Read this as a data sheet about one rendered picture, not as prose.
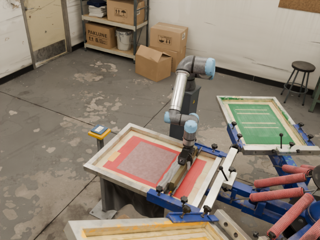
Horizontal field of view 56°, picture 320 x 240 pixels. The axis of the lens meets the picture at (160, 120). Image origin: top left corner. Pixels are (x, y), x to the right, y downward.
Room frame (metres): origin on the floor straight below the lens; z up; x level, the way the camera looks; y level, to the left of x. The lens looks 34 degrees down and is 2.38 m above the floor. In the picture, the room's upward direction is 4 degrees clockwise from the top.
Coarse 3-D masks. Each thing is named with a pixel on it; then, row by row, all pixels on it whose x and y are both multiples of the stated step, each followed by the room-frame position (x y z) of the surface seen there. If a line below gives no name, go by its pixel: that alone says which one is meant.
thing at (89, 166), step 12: (120, 132) 1.85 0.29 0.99; (144, 132) 1.88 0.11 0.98; (156, 132) 1.88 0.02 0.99; (108, 144) 1.69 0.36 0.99; (180, 144) 1.76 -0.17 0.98; (96, 156) 1.56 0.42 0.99; (216, 156) 1.64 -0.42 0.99; (84, 168) 1.45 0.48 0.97; (96, 168) 1.44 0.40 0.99; (216, 168) 1.52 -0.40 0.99; (120, 180) 1.34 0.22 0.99; (204, 180) 1.39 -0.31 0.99; (144, 192) 1.26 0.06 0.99; (204, 192) 1.29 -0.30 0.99; (192, 204) 1.19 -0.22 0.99
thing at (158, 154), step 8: (128, 144) 1.75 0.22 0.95; (136, 144) 1.76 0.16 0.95; (144, 144) 1.76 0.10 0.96; (152, 144) 1.77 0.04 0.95; (128, 152) 1.66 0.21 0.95; (136, 152) 1.66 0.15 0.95; (144, 152) 1.67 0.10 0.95; (152, 152) 1.68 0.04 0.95; (160, 152) 1.68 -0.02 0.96; (168, 152) 1.69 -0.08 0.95; (176, 152) 1.69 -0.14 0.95; (152, 160) 1.59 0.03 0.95; (160, 160) 1.59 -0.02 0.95; (168, 160) 1.60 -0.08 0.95; (200, 160) 1.62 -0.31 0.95; (168, 168) 1.52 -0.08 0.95; (192, 168) 1.54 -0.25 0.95; (200, 168) 1.54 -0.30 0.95; (192, 176) 1.46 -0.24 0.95
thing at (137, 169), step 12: (120, 156) 1.61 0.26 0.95; (132, 156) 1.62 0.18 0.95; (108, 168) 1.48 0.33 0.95; (120, 168) 1.49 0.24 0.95; (132, 168) 1.50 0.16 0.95; (144, 168) 1.51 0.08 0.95; (156, 168) 1.51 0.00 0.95; (144, 180) 1.39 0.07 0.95; (156, 180) 1.40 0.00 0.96; (192, 180) 1.42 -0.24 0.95; (180, 192) 1.31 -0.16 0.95
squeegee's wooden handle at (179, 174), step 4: (196, 148) 1.63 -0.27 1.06; (196, 152) 1.64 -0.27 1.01; (192, 156) 1.56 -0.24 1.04; (180, 168) 1.42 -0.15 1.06; (184, 168) 1.43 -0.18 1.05; (176, 172) 1.38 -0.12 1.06; (180, 172) 1.38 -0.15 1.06; (184, 172) 1.44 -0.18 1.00; (176, 176) 1.34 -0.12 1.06; (180, 176) 1.38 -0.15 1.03; (172, 180) 1.30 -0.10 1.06; (176, 180) 1.31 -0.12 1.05; (172, 184) 1.28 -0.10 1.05; (176, 184) 1.32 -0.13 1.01; (172, 188) 1.28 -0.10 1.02
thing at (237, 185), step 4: (236, 184) 1.33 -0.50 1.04; (240, 184) 1.33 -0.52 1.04; (244, 184) 1.33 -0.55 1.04; (232, 188) 1.31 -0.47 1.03; (236, 188) 1.30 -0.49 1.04; (240, 188) 1.30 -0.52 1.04; (244, 188) 1.30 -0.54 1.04; (248, 188) 1.30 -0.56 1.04; (240, 192) 1.28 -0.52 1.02; (244, 192) 1.28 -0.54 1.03; (248, 192) 1.27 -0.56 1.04; (244, 196) 1.27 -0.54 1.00; (248, 196) 1.26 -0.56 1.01
